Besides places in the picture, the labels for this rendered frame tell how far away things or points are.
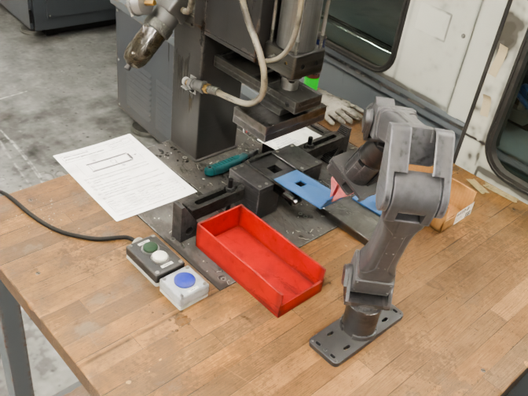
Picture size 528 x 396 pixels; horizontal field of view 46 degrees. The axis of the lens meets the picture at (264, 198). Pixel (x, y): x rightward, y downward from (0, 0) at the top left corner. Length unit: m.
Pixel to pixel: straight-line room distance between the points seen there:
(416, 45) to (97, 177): 0.97
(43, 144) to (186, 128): 1.86
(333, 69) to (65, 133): 1.76
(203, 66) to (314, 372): 0.72
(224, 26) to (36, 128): 2.25
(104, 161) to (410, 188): 0.88
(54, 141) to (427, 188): 2.67
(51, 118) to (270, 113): 2.38
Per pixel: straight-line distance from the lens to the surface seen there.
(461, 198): 1.57
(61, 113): 3.62
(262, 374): 1.10
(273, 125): 1.27
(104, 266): 1.27
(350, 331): 1.16
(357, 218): 1.43
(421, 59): 1.88
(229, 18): 1.33
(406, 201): 0.89
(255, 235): 1.33
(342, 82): 2.07
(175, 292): 1.17
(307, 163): 1.46
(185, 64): 1.49
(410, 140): 0.90
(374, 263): 1.04
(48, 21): 4.46
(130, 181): 1.49
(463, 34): 1.79
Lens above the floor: 1.76
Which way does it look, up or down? 36 degrees down
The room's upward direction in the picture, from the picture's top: 8 degrees clockwise
